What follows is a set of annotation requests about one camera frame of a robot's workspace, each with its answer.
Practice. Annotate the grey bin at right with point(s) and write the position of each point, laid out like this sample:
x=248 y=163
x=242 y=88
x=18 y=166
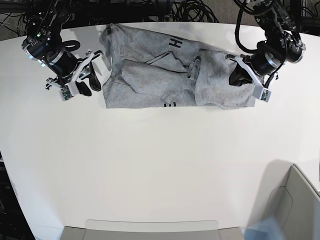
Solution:
x=296 y=207

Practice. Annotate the white camera box image right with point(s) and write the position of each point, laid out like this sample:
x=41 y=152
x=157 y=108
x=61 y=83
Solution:
x=261 y=93

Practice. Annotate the grey T-shirt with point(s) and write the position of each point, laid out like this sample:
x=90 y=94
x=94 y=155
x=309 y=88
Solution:
x=151 y=69

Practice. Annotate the grey bin at bottom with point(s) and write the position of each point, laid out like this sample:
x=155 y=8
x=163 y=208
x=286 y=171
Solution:
x=126 y=230

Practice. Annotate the blue translucent object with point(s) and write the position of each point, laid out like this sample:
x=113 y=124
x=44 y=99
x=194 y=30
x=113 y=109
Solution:
x=267 y=229

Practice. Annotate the grey bin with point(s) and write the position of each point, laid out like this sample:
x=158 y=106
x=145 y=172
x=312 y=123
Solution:
x=126 y=230
x=296 y=207

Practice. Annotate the white camera box image left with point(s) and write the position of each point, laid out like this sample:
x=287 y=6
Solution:
x=65 y=93

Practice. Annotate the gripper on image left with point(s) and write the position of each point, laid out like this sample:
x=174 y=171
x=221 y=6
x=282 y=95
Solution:
x=76 y=73

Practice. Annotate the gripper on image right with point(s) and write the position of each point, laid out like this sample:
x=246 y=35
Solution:
x=262 y=64

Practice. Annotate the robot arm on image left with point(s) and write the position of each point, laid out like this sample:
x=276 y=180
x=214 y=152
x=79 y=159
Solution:
x=44 y=44

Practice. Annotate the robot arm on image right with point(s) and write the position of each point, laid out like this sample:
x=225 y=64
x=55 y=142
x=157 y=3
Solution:
x=283 y=41

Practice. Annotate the white camera box image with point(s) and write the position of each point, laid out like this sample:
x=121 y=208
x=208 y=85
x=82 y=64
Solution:
x=65 y=93
x=261 y=93

